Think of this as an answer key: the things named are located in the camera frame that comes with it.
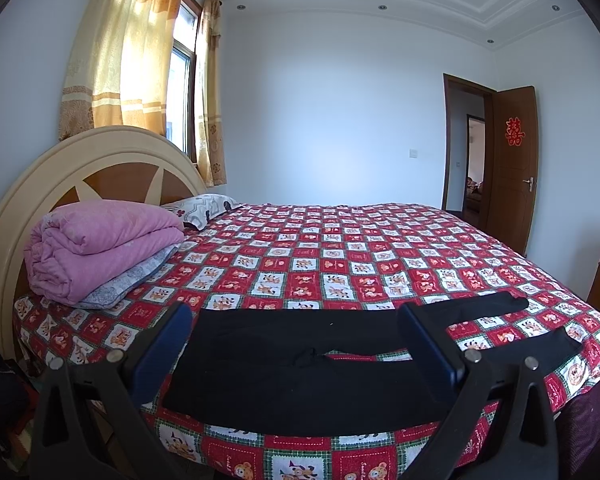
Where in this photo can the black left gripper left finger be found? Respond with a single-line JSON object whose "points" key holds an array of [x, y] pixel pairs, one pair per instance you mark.
{"points": [[67, 442]]}

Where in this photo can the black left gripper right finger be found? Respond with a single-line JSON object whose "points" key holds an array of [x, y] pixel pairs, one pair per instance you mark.
{"points": [[499, 423]]}

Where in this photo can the black pants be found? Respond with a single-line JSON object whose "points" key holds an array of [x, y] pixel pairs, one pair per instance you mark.
{"points": [[301, 373]]}

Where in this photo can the pile of dark clothes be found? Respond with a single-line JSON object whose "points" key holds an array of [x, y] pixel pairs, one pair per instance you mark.
{"points": [[18, 402]]}

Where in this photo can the grey patterned pillow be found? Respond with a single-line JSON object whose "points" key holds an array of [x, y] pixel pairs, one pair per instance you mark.
{"points": [[112, 292]]}

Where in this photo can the pink folded quilt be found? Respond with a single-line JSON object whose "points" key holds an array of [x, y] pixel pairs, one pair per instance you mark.
{"points": [[78, 247]]}

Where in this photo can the red patchwork bed sheet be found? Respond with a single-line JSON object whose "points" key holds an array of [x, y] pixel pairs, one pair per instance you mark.
{"points": [[344, 258]]}

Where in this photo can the white patterned pillow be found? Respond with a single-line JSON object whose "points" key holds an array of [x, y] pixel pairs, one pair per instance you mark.
{"points": [[199, 210]]}

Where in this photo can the brown wooden door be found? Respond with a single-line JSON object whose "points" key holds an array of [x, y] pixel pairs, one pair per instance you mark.
{"points": [[515, 170]]}

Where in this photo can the cream wooden headboard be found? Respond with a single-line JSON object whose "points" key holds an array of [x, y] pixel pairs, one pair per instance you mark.
{"points": [[123, 163]]}

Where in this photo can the red double happiness decal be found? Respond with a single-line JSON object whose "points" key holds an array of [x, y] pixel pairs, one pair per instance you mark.
{"points": [[514, 135]]}

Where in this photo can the yellow left curtain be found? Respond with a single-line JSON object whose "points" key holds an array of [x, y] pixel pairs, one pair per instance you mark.
{"points": [[118, 68]]}

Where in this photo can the window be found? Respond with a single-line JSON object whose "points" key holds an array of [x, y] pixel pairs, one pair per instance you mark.
{"points": [[180, 94]]}

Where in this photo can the brown door frame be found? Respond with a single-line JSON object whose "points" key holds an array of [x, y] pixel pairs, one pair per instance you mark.
{"points": [[465, 100]]}

